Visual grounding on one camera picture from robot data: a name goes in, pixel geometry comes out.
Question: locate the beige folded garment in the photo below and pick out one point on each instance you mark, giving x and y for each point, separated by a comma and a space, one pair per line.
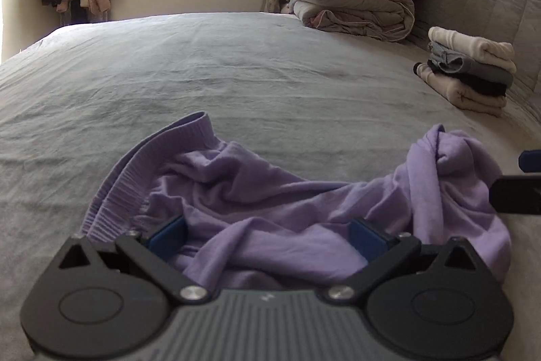
460, 95

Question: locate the grey bed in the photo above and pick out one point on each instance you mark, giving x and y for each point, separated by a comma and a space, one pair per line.
211, 69

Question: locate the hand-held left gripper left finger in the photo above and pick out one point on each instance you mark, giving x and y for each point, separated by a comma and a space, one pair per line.
169, 237

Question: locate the purple sweater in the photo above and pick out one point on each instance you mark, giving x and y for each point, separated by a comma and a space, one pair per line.
274, 208

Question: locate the black folded garment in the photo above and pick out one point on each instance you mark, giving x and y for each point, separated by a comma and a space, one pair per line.
486, 87

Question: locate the grey folded garment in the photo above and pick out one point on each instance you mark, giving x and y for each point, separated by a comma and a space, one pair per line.
486, 72

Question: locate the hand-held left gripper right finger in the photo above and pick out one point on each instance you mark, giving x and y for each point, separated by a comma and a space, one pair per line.
367, 239

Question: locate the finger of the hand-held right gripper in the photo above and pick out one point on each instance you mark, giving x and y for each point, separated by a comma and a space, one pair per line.
517, 195
531, 160

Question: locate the folded grey pink duvet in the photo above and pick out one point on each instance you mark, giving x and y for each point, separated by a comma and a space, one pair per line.
351, 1

